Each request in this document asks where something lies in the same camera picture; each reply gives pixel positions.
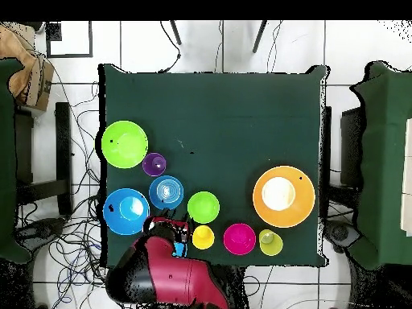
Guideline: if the small green bowl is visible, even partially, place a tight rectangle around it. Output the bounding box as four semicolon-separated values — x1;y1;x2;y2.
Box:
187;191;220;225

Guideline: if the yellow cup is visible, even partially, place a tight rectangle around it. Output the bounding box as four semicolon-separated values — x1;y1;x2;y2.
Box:
192;224;216;251

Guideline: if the small blue ridged bowl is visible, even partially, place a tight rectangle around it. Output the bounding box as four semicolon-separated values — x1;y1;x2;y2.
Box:
148;175;185;211

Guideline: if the small red bowl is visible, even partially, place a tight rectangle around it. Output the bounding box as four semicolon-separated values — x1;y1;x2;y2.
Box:
223;222;258;257

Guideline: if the purple cup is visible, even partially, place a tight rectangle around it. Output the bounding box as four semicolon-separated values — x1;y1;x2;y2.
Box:
142;152;167;178

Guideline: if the translucent yellow-green cup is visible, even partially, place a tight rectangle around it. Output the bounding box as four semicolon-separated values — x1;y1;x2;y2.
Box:
257;229;284;257

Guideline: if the large green bowl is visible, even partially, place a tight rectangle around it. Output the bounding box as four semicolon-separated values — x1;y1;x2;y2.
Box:
101;120;150;170

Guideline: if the large orange bowl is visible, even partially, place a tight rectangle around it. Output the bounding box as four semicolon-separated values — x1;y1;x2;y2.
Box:
252;165;316;229

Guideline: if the dark green tablecloth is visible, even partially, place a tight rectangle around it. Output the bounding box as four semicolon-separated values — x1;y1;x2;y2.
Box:
97;63;330;269

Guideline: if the black floor stand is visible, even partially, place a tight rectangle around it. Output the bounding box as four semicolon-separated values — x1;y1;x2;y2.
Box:
14;101;74;216

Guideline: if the green cloth side table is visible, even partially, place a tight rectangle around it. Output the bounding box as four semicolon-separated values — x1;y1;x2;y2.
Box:
0;57;32;266
349;60;412;270

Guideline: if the black box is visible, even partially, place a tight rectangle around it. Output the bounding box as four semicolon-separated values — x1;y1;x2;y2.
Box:
340;107;366;187

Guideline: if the black tripod leg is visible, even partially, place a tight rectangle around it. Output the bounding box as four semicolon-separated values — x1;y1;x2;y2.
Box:
169;20;183;46
252;20;268;54

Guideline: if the cardboard box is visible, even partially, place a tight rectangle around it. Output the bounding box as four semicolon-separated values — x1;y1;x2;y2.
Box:
0;22;55;112

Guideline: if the tangle of floor cables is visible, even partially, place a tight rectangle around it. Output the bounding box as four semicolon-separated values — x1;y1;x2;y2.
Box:
14;73;130;309

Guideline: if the black robot pedestal leg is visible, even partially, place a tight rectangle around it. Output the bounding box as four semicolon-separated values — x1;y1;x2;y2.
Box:
15;216;67;249
323;218;363;255

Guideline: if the black floor cable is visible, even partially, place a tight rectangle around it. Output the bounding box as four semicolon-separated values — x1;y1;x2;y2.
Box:
159;20;182;74

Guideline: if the black square floor frame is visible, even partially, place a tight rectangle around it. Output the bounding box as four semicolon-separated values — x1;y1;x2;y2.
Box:
45;20;94;60

